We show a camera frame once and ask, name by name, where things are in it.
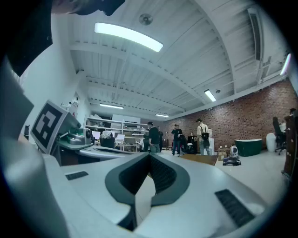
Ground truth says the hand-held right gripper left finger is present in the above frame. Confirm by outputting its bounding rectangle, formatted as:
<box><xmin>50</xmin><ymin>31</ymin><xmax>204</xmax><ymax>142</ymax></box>
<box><xmin>43</xmin><ymin>152</ymin><xmax>150</xmax><ymax>238</ymax></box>

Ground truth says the ceiling air conditioner vent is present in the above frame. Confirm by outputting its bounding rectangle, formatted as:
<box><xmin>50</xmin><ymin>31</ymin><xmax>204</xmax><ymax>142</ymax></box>
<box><xmin>247</xmin><ymin>7</ymin><xmax>264</xmax><ymax>61</ymax></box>

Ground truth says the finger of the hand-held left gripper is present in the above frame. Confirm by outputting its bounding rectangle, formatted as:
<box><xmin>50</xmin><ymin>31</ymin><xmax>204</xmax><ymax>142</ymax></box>
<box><xmin>94</xmin><ymin>145</ymin><xmax>141</xmax><ymax>154</ymax></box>
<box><xmin>78</xmin><ymin>148</ymin><xmax>131</xmax><ymax>160</ymax></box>

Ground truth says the wall poster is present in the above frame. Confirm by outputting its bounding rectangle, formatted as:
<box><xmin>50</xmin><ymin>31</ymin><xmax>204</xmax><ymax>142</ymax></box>
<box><xmin>70</xmin><ymin>91</ymin><xmax>81</xmax><ymax>117</ymax></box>

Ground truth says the black head-worn camera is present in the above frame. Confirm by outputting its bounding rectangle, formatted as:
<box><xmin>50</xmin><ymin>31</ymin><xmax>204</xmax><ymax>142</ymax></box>
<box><xmin>76</xmin><ymin>0</ymin><xmax>127</xmax><ymax>16</ymax></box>

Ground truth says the small dark cabinet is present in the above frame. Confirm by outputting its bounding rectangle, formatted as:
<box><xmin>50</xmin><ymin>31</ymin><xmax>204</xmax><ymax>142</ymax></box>
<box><xmin>187</xmin><ymin>135</ymin><xmax>199</xmax><ymax>154</ymax></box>

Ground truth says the person's white shirt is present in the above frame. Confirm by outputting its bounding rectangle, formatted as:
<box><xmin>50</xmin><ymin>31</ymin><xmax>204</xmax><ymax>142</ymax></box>
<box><xmin>0</xmin><ymin>58</ymin><xmax>70</xmax><ymax>238</ymax></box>

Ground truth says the white rounded bin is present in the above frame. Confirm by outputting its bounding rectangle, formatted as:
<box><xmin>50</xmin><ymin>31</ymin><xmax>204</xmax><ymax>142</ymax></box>
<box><xmin>265</xmin><ymin>132</ymin><xmax>277</xmax><ymax>153</ymax></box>

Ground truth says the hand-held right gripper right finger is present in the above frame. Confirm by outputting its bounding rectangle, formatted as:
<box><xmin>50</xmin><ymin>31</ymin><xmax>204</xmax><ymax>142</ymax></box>
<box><xmin>135</xmin><ymin>152</ymin><xmax>266</xmax><ymax>238</ymax></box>

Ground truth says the dark green bathtub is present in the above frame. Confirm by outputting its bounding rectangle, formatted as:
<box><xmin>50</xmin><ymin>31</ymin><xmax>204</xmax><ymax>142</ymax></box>
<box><xmin>233</xmin><ymin>138</ymin><xmax>263</xmax><ymax>157</ymax></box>

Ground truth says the black flat box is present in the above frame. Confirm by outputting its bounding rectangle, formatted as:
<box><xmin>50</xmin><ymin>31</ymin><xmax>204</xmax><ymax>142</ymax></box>
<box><xmin>222</xmin><ymin>157</ymin><xmax>242</xmax><ymax>166</ymax></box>

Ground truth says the white metal shelving unit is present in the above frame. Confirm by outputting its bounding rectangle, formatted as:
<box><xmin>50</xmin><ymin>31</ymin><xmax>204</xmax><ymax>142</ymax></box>
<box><xmin>84</xmin><ymin>117</ymin><xmax>149</xmax><ymax>152</ymax></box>

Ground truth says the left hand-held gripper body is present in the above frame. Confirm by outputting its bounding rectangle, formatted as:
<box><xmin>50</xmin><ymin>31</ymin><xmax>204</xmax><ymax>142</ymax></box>
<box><xmin>30</xmin><ymin>99</ymin><xmax>94</xmax><ymax>155</ymax></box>

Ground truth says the black office chair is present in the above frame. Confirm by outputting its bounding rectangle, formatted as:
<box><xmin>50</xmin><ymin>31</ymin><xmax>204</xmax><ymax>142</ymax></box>
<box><xmin>271</xmin><ymin>116</ymin><xmax>287</xmax><ymax>156</ymax></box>
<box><xmin>99</xmin><ymin>133</ymin><xmax>116</xmax><ymax>150</ymax></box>

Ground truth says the white water dispenser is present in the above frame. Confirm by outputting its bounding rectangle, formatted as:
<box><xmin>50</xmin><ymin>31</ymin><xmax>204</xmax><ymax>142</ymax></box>
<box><xmin>208</xmin><ymin>128</ymin><xmax>216</xmax><ymax>156</ymax></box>

